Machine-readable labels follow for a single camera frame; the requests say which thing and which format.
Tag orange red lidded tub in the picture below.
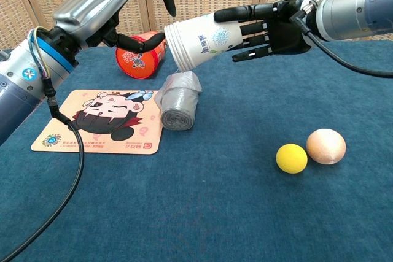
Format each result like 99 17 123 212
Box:
115 31 168 80

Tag pink cartoon mouse pad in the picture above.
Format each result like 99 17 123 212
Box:
30 89 164 155

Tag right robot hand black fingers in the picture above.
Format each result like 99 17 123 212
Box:
213 0 313 63

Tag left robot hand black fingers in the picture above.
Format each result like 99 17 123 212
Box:
52 0 177 55

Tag stack of white paper cups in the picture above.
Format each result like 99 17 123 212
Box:
163 12 244 73

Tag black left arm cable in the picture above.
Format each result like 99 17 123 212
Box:
0 27 85 262

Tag grey garbage bag roll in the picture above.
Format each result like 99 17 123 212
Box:
154 71 204 131

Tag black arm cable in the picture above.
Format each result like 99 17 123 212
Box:
0 27 85 262
288 9 393 79

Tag peach coloured ball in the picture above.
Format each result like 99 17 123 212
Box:
305 128 347 166

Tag yellow ball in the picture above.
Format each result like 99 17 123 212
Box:
275 143 309 175

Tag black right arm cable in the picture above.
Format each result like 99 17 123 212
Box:
288 9 393 79

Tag blue felt table cloth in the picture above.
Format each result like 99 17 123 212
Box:
0 40 393 262

